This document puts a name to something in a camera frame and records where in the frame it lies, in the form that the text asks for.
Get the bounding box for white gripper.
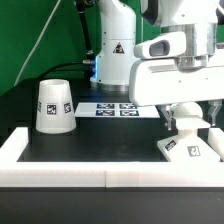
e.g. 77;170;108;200
129;56;224;130

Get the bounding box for white lamp bulb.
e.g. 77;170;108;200
174;102;203;118

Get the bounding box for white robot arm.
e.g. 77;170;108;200
91;0;224;123

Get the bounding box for white lamp shade cone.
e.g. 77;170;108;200
36;79;76;134

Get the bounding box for white marker sheet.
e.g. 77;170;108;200
75;102;159;118

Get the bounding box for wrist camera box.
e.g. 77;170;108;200
133;31;186;59

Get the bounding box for black cable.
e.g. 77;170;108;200
19;0;98;84

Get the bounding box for white foam wall frame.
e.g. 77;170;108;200
0;127;224;188

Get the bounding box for white cable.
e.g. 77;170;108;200
13;0;63;88

